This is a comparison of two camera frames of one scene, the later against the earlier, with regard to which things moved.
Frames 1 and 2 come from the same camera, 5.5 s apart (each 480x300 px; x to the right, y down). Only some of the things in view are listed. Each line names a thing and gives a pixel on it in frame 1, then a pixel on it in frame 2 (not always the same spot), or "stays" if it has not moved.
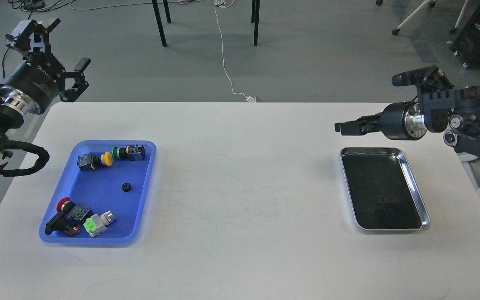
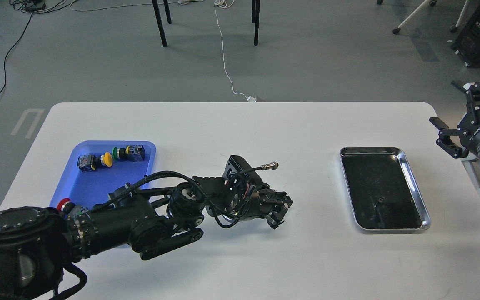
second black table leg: x=255 y=18 stays
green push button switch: x=132 y=152 stays
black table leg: x=159 y=23 stays
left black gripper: x=39 y=77 -> x=263 y=200
